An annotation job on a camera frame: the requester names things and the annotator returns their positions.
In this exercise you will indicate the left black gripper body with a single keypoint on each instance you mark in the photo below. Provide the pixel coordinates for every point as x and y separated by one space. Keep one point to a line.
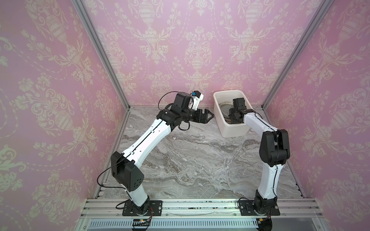
189 114

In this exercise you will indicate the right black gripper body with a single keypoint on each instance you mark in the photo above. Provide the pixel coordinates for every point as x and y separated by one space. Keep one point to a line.
234 116

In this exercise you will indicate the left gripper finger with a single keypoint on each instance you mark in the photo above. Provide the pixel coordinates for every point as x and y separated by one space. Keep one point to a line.
206 111
205 118

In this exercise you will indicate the clear glass plate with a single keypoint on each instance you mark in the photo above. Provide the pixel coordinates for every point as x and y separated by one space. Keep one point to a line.
225 107

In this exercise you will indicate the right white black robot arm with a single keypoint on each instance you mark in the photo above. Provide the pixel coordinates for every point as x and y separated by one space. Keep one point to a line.
274 151

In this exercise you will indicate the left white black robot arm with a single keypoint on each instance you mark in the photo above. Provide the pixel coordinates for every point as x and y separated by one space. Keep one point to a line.
125 166

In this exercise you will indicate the white plastic bin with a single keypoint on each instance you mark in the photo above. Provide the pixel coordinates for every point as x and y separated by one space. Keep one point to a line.
229 130

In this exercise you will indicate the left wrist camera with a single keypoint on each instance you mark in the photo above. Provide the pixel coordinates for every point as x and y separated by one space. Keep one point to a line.
197 97

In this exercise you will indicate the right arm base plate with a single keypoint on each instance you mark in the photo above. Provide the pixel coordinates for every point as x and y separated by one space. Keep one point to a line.
246 208

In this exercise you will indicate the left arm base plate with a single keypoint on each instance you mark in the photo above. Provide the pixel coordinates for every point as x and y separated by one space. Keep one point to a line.
151 207

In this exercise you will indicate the left corner aluminium post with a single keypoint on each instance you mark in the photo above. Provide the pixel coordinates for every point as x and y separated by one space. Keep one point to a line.
97 44

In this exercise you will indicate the corner aluminium post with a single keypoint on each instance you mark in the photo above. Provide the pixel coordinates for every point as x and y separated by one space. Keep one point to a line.
97 44
309 31

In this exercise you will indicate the aluminium mounting rail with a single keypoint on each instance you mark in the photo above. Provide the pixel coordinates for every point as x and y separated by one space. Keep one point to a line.
296 214

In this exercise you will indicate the right corner aluminium post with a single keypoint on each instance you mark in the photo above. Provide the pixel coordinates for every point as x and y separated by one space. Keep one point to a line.
309 31

